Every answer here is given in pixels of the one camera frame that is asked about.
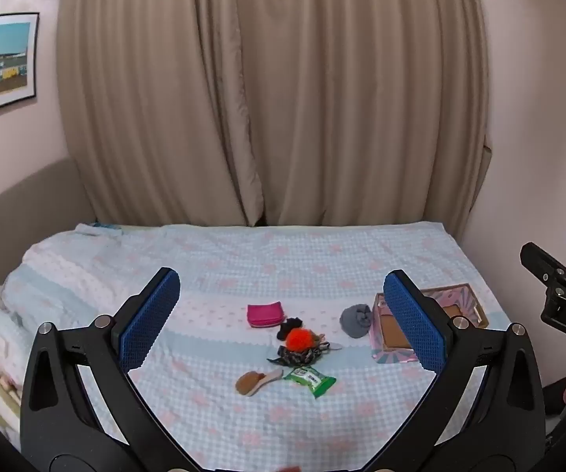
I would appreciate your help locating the pink zip pouch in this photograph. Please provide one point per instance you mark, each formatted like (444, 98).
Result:
(265, 314)

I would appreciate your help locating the orange pompom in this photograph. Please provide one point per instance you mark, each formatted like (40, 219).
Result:
(298, 339)

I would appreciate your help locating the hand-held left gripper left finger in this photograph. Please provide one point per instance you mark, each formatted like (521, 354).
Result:
(147, 322)

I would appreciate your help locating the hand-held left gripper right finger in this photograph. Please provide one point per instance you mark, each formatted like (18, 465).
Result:
(415, 324)

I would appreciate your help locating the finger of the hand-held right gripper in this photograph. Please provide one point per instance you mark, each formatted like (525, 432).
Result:
(543, 258)

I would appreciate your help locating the brown plush insole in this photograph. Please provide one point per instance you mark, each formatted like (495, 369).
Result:
(256, 382)

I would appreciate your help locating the grey rolled sock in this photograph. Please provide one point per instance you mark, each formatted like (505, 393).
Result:
(356, 320)

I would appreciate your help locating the checkered floral bed sheet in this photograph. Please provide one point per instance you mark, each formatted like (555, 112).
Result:
(283, 280)

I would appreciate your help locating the beige padded headboard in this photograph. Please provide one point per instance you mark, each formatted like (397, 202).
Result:
(22, 196)

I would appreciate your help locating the black white patterned scrunchie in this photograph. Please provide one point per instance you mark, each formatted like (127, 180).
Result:
(302, 355)

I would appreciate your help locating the white folded quilt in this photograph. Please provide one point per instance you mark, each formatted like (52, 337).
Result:
(61, 275)

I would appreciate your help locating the green snack packet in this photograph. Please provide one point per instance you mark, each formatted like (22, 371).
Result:
(310, 379)

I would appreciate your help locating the cardboard box with pink lining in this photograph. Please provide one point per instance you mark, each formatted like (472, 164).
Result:
(396, 334)

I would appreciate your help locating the beige curtain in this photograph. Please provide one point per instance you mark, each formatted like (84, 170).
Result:
(273, 93)

